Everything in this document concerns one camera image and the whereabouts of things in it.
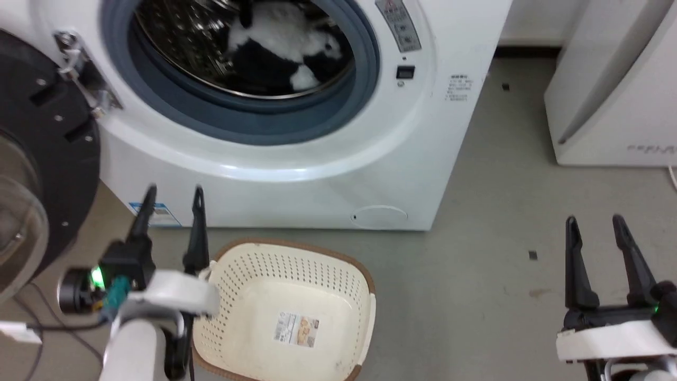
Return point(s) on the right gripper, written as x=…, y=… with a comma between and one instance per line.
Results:
x=619, y=333

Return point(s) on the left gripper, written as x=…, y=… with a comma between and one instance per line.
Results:
x=174, y=293

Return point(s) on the black and white panda plush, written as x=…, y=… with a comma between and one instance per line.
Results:
x=285, y=37

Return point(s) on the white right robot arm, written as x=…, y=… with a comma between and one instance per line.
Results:
x=634, y=371

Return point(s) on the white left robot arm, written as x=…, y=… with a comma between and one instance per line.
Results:
x=132, y=349

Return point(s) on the cream perforated laundry basket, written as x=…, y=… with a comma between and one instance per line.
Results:
x=264, y=296

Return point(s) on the paper label in basket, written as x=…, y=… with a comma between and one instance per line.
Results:
x=297, y=329

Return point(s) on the white front-load washing machine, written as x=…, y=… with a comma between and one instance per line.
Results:
x=402, y=159

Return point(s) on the blue energy label sticker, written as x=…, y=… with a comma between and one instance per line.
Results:
x=158, y=214

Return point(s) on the grey rubber door gasket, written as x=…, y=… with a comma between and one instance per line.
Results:
x=254, y=119

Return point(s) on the black round washer door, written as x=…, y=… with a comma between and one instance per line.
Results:
x=53, y=159

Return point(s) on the metal door hinge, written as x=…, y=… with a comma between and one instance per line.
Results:
x=84, y=74

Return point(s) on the white cabinet appliance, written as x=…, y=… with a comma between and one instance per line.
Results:
x=613, y=90

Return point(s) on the round drain filter cover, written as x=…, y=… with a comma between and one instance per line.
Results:
x=379, y=217

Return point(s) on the black door latch socket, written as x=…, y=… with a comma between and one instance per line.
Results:
x=405, y=72

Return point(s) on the grey warning sticker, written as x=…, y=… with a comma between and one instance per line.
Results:
x=399, y=22

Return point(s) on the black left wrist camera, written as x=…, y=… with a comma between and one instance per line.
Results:
x=79, y=290

